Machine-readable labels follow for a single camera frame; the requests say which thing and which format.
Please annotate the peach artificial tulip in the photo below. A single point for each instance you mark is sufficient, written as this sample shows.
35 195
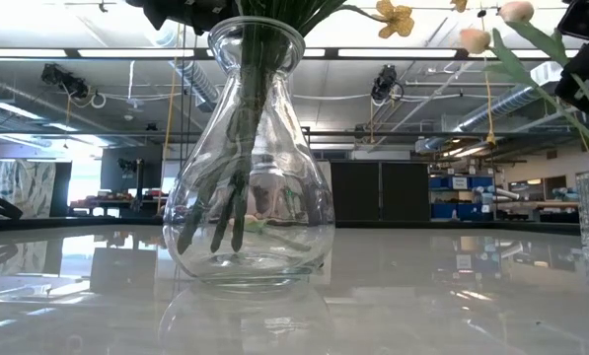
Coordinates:
252 223
516 11
474 40

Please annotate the large round glass vase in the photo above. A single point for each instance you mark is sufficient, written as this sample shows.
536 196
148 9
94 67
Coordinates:
274 163

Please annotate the long LED light bar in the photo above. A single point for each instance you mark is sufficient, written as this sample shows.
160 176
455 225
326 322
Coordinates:
407 52

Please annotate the blue storage bin shelf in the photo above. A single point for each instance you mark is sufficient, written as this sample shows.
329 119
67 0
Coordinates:
442 182

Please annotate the patterned white curtain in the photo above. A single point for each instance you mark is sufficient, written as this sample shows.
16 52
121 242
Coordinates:
27 187

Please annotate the black cabinet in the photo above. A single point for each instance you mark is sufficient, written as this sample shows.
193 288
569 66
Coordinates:
373 190

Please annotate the silver spiral air duct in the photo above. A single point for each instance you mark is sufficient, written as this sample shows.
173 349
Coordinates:
496 111
198 81

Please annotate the dark wall panel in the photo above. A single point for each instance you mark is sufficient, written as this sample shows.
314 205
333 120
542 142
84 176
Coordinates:
126 167

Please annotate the black aluminium table frame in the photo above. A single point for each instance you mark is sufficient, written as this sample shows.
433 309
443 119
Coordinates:
471 227

